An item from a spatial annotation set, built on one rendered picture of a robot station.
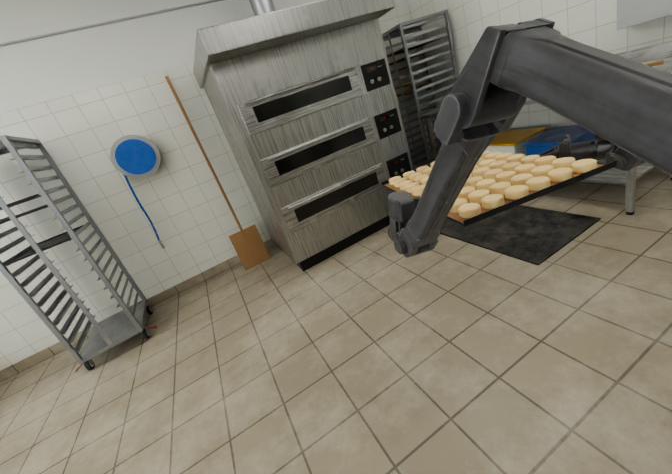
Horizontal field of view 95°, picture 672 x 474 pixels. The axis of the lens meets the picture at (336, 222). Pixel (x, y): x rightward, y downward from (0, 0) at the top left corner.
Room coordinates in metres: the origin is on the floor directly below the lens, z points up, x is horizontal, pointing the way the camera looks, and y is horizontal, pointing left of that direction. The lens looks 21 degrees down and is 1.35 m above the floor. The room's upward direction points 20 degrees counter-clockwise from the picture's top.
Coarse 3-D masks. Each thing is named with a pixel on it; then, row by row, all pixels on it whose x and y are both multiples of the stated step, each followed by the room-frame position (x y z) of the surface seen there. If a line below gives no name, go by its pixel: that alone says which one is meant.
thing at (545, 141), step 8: (552, 128) 2.67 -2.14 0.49; (560, 128) 2.59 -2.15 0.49; (568, 128) 2.52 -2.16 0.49; (576, 128) 2.45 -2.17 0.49; (584, 128) 2.38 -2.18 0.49; (536, 136) 2.61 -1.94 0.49; (544, 136) 2.53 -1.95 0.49; (552, 136) 2.46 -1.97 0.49; (560, 136) 2.39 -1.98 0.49; (576, 136) 2.27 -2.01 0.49; (584, 136) 2.28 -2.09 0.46; (592, 136) 2.32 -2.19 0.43; (528, 144) 2.49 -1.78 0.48; (536, 144) 2.43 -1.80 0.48; (544, 144) 2.37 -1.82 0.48; (552, 144) 2.31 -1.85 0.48; (528, 152) 2.51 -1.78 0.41; (536, 152) 2.44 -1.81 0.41
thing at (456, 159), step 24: (456, 96) 0.41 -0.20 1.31; (456, 120) 0.41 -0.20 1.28; (504, 120) 0.44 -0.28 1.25; (456, 144) 0.45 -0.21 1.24; (480, 144) 0.44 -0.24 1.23; (432, 168) 0.53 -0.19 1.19; (456, 168) 0.46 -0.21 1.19; (432, 192) 0.53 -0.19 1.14; (456, 192) 0.51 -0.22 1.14; (432, 216) 0.54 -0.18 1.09; (408, 240) 0.62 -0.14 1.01; (432, 240) 0.61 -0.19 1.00
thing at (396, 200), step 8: (392, 192) 0.74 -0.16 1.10; (400, 192) 0.73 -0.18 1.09; (408, 192) 0.72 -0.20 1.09; (392, 200) 0.70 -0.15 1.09; (400, 200) 0.69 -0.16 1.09; (408, 200) 0.68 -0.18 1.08; (392, 208) 0.70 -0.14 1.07; (400, 208) 0.68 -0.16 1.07; (408, 208) 0.68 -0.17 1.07; (392, 216) 0.71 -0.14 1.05; (400, 216) 0.68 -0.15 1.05; (408, 216) 0.68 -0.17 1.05; (400, 224) 0.68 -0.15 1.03; (400, 240) 0.65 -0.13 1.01; (400, 248) 0.64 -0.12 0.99
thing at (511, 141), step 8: (528, 128) 2.93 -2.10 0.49; (536, 128) 2.83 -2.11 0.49; (544, 128) 2.76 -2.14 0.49; (496, 136) 3.04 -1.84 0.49; (504, 136) 2.94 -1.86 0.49; (512, 136) 2.85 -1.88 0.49; (520, 136) 2.76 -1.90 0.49; (528, 136) 2.69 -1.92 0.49; (496, 144) 2.79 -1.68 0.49; (504, 144) 2.71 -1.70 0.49; (512, 144) 2.63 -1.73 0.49; (520, 144) 2.66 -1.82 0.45; (504, 152) 2.73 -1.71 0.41; (512, 152) 2.65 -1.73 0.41; (520, 152) 2.66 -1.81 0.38
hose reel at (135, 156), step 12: (120, 144) 3.07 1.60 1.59; (132, 144) 3.10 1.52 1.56; (144, 144) 3.13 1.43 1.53; (120, 156) 3.05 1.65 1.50; (132, 156) 3.08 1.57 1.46; (144, 156) 3.11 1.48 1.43; (156, 156) 3.15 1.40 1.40; (120, 168) 3.05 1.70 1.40; (132, 168) 3.06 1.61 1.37; (144, 168) 3.09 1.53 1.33; (156, 168) 3.14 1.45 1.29; (132, 192) 3.06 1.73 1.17
